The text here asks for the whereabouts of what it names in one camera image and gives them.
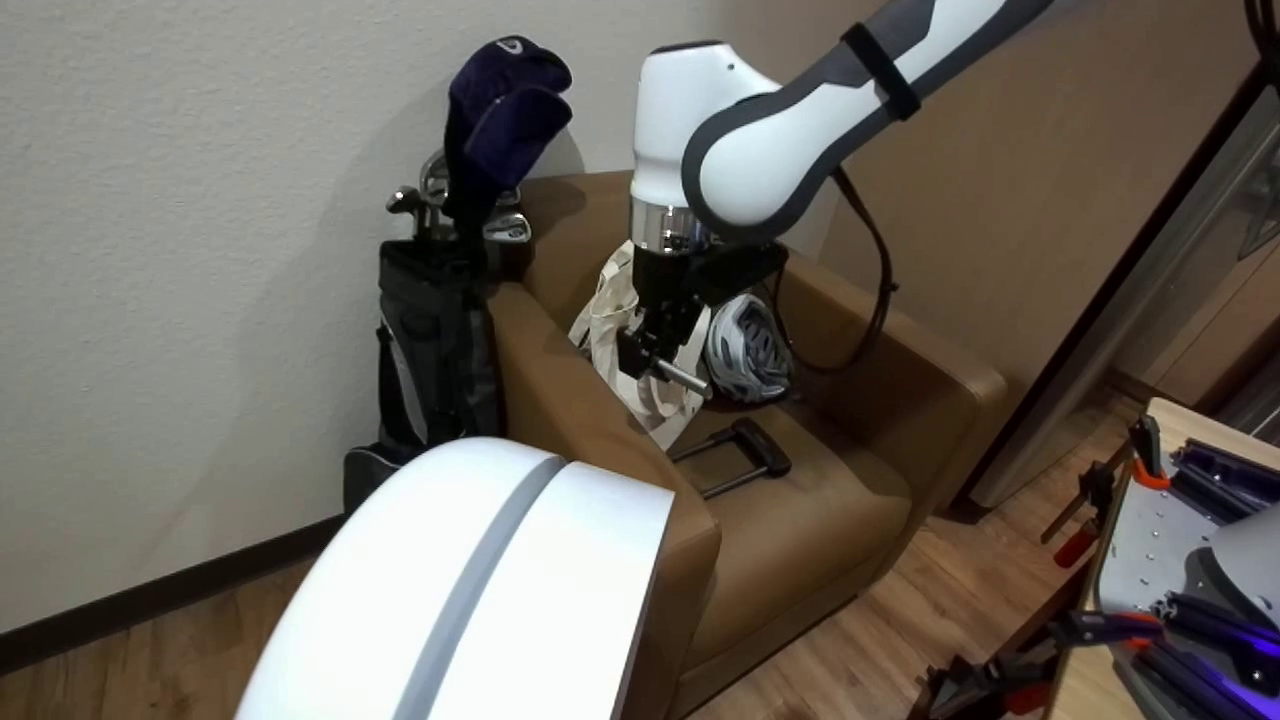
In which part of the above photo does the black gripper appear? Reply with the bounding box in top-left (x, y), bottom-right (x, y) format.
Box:
top-left (611, 245), bottom-right (712, 382)

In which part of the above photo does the cream canvas tote bag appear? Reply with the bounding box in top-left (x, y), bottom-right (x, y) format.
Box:
top-left (567, 234), bottom-right (716, 451)

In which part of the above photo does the silver golf club head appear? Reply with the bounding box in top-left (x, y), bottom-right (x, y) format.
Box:
top-left (479, 200), bottom-right (541, 250)

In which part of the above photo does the black golf bag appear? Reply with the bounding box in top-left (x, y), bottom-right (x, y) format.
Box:
top-left (340, 234), bottom-right (521, 520)

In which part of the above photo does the brown armchair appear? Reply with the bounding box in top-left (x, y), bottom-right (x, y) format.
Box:
top-left (484, 168), bottom-right (1011, 720)

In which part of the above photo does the white bladeless tower fan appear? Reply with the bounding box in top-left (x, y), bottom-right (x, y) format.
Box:
top-left (235, 435), bottom-right (680, 720)

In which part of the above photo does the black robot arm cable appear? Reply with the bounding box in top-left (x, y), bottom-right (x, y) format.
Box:
top-left (796, 161), bottom-right (898, 381)

